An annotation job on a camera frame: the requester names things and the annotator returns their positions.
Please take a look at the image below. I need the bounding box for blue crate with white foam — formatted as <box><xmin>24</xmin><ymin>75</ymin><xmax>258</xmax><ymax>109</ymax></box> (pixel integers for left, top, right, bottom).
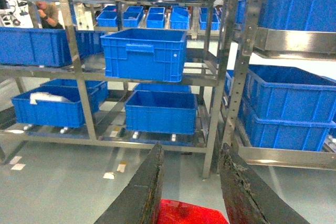
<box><xmin>10</xmin><ymin>85</ymin><xmax>100</xmax><ymax>129</ymax></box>

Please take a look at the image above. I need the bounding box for blue crate stack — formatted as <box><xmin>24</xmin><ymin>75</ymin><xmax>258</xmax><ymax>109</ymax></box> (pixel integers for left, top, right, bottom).
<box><xmin>238</xmin><ymin>98</ymin><xmax>335</xmax><ymax>152</ymax></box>
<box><xmin>243</xmin><ymin>65</ymin><xmax>335</xmax><ymax>123</ymax></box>

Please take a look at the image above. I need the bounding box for person in dark shirt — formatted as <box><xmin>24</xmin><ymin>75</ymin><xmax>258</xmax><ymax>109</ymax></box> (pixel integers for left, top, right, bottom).
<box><xmin>35</xmin><ymin>1</ymin><xmax>63</xmax><ymax>29</ymax></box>

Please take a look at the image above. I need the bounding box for blue target crate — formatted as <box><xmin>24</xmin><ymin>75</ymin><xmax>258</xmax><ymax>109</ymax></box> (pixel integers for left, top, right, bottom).
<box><xmin>101</xmin><ymin>28</ymin><xmax>187</xmax><ymax>82</ymax></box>

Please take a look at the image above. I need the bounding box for blue crate right upper stack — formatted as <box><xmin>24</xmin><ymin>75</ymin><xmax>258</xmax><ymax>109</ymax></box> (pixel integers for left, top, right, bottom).
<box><xmin>243</xmin><ymin>65</ymin><xmax>335</xmax><ymax>123</ymax></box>

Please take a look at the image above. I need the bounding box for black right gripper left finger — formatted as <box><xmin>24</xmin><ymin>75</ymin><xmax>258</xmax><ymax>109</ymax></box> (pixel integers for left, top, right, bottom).
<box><xmin>95</xmin><ymin>142</ymin><xmax>164</xmax><ymax>223</ymax></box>

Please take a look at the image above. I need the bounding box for steel shelf rack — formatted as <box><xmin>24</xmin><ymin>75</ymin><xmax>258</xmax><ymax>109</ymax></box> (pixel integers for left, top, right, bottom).
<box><xmin>223</xmin><ymin>0</ymin><xmax>335</xmax><ymax>170</ymax></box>
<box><xmin>1</xmin><ymin>0</ymin><xmax>238</xmax><ymax>178</ymax></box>

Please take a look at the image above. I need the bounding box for blue crate right lower stack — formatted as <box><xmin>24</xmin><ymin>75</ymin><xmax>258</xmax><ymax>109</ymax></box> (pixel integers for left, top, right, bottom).
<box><xmin>238</xmin><ymin>98</ymin><xmax>335</xmax><ymax>152</ymax></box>

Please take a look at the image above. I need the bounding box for blue crate middle shelf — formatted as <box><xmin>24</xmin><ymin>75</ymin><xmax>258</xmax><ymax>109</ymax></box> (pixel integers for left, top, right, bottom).
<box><xmin>0</xmin><ymin>26</ymin><xmax>106</xmax><ymax>68</ymax></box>

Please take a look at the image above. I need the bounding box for blue crate lower centre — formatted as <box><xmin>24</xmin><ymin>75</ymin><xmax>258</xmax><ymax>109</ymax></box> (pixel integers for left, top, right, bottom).
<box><xmin>124</xmin><ymin>90</ymin><xmax>197</xmax><ymax>135</ymax></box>

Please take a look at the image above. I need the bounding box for red toy block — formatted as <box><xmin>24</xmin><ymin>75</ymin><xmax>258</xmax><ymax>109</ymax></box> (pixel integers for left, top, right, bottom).
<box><xmin>156</xmin><ymin>199</ymin><xmax>228</xmax><ymax>224</ymax></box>

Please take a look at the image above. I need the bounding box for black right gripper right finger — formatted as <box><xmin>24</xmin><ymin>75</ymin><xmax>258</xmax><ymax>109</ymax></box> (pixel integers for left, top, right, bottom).
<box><xmin>219</xmin><ymin>143</ymin><xmax>308</xmax><ymax>223</ymax></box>

